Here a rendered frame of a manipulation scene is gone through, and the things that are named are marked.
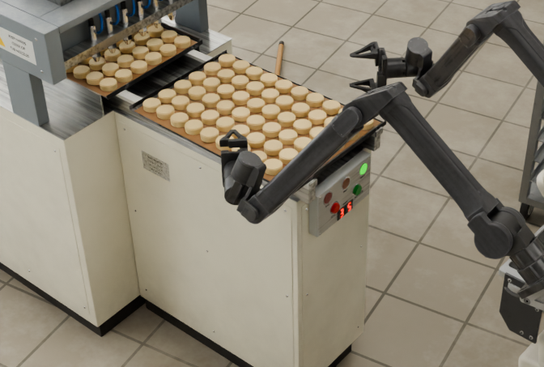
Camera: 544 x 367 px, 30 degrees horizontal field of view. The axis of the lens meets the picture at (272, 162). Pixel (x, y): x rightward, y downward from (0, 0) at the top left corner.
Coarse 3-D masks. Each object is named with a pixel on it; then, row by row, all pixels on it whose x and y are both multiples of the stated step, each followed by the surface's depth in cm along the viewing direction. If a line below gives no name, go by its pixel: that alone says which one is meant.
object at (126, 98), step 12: (120, 96) 291; (132, 96) 290; (120, 108) 294; (144, 120) 289; (168, 132) 284; (192, 144) 279; (216, 156) 275; (312, 180) 257; (300, 192) 258; (312, 192) 258
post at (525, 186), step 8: (536, 88) 341; (536, 96) 343; (536, 104) 344; (536, 112) 346; (536, 120) 348; (536, 128) 350; (536, 136) 351; (528, 144) 355; (536, 144) 354; (528, 152) 357; (528, 160) 359; (528, 168) 360; (528, 176) 362; (528, 184) 364; (520, 192) 368; (528, 192) 367; (520, 200) 370
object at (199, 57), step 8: (184, 56) 311; (192, 56) 308; (200, 56) 307; (208, 56) 307; (184, 64) 313; (192, 64) 310; (200, 64) 308; (376, 136) 272; (360, 144) 278; (368, 144) 276; (376, 144) 276
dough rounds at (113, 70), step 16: (160, 32) 316; (128, 48) 308; (144, 48) 308; (160, 48) 307; (176, 48) 311; (80, 64) 305; (96, 64) 301; (112, 64) 300; (128, 64) 302; (144, 64) 300; (80, 80) 297; (96, 80) 294; (112, 80) 293; (128, 80) 296
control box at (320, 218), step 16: (352, 160) 273; (368, 160) 275; (336, 176) 268; (352, 176) 271; (368, 176) 279; (320, 192) 262; (336, 192) 268; (352, 192) 275; (368, 192) 283; (320, 208) 264; (320, 224) 267
